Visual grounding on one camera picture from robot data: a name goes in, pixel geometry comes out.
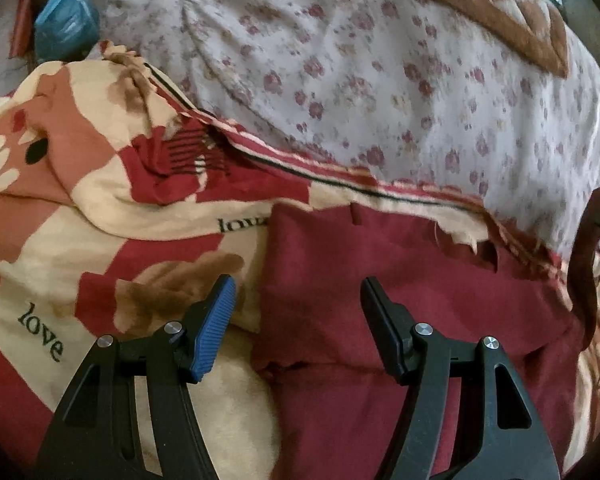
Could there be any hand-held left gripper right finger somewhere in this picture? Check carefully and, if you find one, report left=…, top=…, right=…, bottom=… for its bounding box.
left=360, top=275, right=562, bottom=480

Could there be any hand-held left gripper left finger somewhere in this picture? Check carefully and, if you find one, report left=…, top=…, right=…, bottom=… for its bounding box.
left=32, top=274, right=237, bottom=480

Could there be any maroon small garment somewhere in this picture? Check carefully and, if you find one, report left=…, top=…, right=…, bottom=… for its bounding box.
left=252, top=202, right=588, bottom=480

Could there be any person's right forearm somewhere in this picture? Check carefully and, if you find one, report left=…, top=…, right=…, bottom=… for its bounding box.
left=570, top=185, right=600, bottom=352

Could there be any red and cream printed blanket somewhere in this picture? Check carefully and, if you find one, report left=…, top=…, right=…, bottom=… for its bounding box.
left=0, top=42, right=600, bottom=480

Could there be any brown and white checkered blanket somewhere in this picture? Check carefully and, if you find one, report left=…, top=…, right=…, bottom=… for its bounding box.
left=370, top=0, right=571, bottom=79

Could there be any white floral bedsheet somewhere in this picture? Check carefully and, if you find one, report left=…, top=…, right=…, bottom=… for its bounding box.
left=97, top=0, right=600, bottom=261

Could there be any blue plastic bag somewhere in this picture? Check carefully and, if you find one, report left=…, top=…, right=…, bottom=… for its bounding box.
left=34, top=0, right=101, bottom=63

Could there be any orange flat cardboard piece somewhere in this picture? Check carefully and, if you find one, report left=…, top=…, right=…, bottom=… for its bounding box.
left=9, top=0, right=37, bottom=59

